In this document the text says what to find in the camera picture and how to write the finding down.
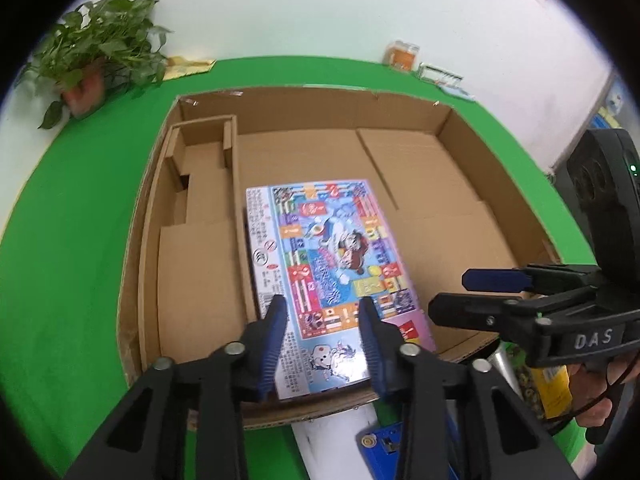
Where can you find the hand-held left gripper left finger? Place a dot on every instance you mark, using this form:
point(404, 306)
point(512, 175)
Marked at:
point(272, 342)

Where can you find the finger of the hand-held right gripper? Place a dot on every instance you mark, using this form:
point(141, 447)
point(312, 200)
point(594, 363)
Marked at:
point(492, 279)
point(470, 310)

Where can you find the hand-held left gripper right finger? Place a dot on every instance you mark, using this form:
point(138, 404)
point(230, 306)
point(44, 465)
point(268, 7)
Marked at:
point(372, 347)

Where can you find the white handheld device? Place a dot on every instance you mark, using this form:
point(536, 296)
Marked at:
point(325, 445)

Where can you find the yellow cylindrical canister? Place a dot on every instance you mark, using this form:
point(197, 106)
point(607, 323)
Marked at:
point(550, 390)

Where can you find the colourful board game box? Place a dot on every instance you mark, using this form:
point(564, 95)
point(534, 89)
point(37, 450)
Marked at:
point(330, 240)

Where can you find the large cardboard box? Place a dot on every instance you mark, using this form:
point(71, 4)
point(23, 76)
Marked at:
point(425, 185)

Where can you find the person's right hand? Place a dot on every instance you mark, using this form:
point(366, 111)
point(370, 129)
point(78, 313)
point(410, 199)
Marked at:
point(587, 395)

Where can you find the clear plastic case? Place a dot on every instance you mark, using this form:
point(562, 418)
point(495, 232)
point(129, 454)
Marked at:
point(442, 80)

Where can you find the green table cloth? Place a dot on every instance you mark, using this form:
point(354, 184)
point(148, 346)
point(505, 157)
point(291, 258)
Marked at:
point(75, 260)

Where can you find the small orange box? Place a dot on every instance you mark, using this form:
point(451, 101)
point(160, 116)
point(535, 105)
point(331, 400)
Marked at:
point(401, 56)

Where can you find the yellow paper envelope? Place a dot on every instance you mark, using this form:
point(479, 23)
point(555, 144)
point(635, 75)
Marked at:
point(187, 66)

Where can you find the potted green plant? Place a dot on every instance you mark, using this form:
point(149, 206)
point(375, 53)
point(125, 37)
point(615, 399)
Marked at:
point(100, 40)

